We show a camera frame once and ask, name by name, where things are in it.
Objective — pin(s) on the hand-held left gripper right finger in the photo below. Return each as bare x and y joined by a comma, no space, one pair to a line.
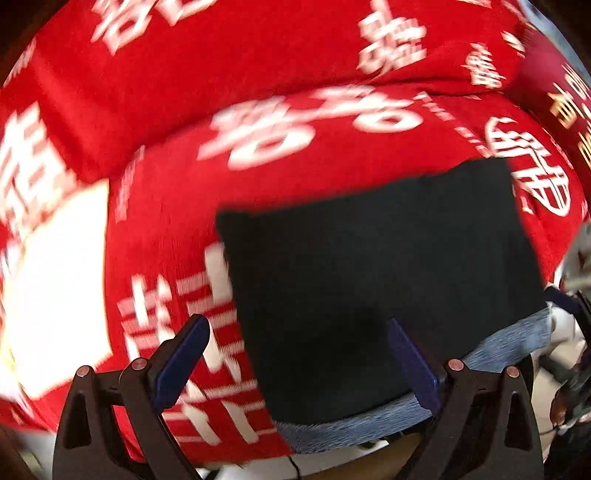
413,369

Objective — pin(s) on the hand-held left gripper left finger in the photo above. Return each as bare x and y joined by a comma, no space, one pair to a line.
182,357

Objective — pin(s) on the black pants with patterned trim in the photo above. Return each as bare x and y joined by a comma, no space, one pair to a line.
369,277

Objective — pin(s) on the red printed sofa cover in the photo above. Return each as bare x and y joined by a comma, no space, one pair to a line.
207,115

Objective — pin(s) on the dark red cushion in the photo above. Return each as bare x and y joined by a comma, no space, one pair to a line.
558,92

